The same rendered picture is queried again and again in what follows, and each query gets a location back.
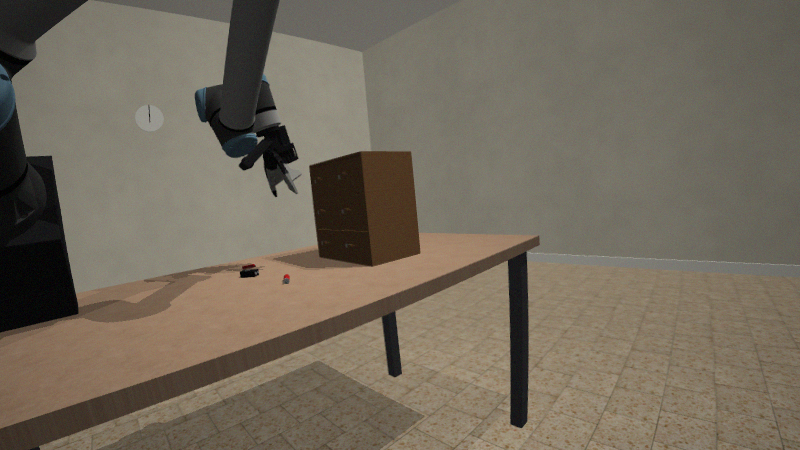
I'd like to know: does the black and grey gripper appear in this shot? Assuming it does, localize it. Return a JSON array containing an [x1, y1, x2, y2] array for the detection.
[[256, 125, 302, 197]]

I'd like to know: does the dark brown wooden drawer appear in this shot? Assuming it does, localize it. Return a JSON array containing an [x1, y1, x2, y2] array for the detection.
[[337, 194, 367, 227], [317, 228, 342, 259], [314, 197, 338, 226], [333, 156, 363, 193], [311, 163, 335, 196], [341, 229, 371, 264]]

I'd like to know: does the brown wooden chest of drawers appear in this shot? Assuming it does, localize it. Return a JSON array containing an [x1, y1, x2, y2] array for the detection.
[[309, 151, 420, 267]]

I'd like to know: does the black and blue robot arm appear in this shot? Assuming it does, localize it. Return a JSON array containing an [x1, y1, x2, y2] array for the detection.
[[0, 0, 281, 240]]

